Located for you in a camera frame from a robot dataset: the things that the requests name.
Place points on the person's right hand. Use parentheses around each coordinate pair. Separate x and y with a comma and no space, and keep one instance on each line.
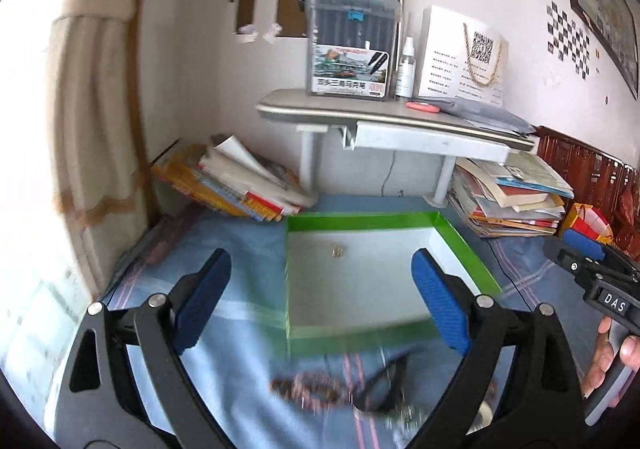
(597,364)

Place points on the white spray bottle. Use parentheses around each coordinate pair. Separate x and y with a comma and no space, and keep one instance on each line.
(405,74)

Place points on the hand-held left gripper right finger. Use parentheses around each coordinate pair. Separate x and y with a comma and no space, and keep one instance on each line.
(440,304)

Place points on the small red object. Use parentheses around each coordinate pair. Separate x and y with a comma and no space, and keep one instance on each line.
(422,106)

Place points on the grey desk shelf riser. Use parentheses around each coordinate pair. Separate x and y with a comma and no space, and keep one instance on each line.
(350,109)

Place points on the clear marker pen box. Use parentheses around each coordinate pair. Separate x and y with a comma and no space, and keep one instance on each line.
(350,44)

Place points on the leaning pile of books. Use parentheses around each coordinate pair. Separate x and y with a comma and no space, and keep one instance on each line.
(235,179)

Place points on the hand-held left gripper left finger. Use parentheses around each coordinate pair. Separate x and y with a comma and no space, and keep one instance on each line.
(205,301)

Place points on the white paper bag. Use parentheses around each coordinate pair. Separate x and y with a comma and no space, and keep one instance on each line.
(445,54)

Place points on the grey flat pouch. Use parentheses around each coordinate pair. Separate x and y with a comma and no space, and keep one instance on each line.
(480,114)

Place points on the tall stack of books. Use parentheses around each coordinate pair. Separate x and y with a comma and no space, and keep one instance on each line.
(505,199)

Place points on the blue striped bed sheet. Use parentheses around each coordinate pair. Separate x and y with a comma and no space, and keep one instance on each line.
(240,254)

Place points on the checkered wall stickers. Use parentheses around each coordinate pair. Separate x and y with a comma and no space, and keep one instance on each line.
(570,39)

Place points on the brown wooden headboard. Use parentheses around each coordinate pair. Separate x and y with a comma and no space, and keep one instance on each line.
(590,174)

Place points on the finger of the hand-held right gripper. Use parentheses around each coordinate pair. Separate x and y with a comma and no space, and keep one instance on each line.
(582,243)
(562,256)

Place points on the dark framed wall picture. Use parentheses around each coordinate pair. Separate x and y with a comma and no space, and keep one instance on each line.
(600,4)

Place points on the green cardboard box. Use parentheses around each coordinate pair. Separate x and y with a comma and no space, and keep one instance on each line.
(360,279)

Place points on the beige curtain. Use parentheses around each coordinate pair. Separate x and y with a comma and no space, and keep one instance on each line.
(100,129)

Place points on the colourful toy box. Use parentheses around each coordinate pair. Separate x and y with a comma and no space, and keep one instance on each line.
(587,219)

